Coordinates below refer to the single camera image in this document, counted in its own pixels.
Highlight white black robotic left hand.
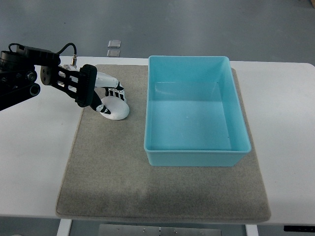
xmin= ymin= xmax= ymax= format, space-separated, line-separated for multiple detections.
xmin=90 ymin=72 xmax=127 ymax=114

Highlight white bunny toy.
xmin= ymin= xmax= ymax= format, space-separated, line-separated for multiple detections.
xmin=101 ymin=96 xmax=129 ymax=120

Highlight blue plastic box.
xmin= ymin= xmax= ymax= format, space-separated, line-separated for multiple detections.
xmin=144 ymin=56 xmax=252 ymax=167

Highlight lower floor outlet plate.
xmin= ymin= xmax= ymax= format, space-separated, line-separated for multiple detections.
xmin=107 ymin=49 xmax=120 ymax=58

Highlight floor outlet plate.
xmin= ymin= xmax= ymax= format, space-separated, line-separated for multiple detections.
xmin=108 ymin=40 xmax=121 ymax=48
xmin=107 ymin=49 xmax=120 ymax=58

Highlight upper floor outlet plate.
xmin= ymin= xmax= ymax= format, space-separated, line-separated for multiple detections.
xmin=108 ymin=40 xmax=121 ymax=48

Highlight grey felt mat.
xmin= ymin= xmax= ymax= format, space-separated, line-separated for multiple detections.
xmin=56 ymin=63 xmax=271 ymax=223

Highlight white left table leg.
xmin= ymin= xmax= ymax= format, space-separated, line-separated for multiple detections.
xmin=57 ymin=219 xmax=72 ymax=236

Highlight white table leg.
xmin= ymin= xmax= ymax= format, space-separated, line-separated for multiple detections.
xmin=245 ymin=225 xmax=259 ymax=236
xmin=57 ymin=219 xmax=72 ymax=236

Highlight white right table leg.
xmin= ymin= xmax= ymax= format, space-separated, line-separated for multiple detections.
xmin=245 ymin=225 xmax=259 ymax=236

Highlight black table control panel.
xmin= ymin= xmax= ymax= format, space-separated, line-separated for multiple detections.
xmin=283 ymin=225 xmax=315 ymax=233

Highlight metal table base plate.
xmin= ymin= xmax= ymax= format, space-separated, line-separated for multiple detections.
xmin=98 ymin=224 xmax=222 ymax=236

